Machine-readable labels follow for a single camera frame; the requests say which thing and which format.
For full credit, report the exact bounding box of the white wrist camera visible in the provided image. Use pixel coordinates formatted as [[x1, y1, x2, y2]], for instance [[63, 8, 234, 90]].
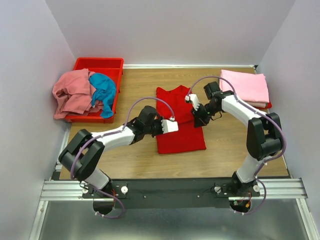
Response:
[[184, 93, 200, 111], [162, 117, 179, 134]]

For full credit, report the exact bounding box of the folded light pink shirt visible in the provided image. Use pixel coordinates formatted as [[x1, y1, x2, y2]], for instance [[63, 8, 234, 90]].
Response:
[[220, 69, 270, 108]]

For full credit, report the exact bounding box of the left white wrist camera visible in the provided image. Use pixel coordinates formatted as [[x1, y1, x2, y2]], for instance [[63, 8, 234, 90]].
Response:
[[162, 117, 179, 134]]

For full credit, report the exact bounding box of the red t shirt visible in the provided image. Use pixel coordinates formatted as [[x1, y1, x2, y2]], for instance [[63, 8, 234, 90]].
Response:
[[156, 85, 207, 154]]

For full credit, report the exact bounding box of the blue t shirt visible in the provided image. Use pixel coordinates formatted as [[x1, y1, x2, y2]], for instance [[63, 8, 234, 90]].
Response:
[[89, 73, 117, 119]]

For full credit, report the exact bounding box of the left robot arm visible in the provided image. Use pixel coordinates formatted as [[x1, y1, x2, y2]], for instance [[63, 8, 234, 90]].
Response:
[[58, 105, 167, 195]]

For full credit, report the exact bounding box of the dusty pink t shirt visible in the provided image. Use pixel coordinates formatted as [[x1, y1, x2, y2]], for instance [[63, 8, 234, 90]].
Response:
[[52, 68, 103, 120]]

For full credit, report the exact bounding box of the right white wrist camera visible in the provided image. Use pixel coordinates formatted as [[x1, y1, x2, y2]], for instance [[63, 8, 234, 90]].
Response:
[[184, 93, 200, 111]]

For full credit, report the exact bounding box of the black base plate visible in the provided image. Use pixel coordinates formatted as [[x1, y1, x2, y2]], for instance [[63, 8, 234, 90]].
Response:
[[82, 177, 262, 212]]

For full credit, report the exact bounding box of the aluminium frame rail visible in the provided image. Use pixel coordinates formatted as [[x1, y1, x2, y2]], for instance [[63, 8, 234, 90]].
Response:
[[30, 122, 319, 240]]

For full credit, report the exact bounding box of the red plastic bin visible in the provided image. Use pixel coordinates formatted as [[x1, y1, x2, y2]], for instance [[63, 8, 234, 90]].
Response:
[[64, 57, 124, 124]]

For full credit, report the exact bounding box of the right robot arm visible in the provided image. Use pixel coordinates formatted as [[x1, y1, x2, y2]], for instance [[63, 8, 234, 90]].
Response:
[[185, 81, 286, 196]]

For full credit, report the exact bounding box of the folded red shirt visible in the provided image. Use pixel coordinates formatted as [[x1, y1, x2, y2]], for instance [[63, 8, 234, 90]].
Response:
[[259, 102, 272, 109]]

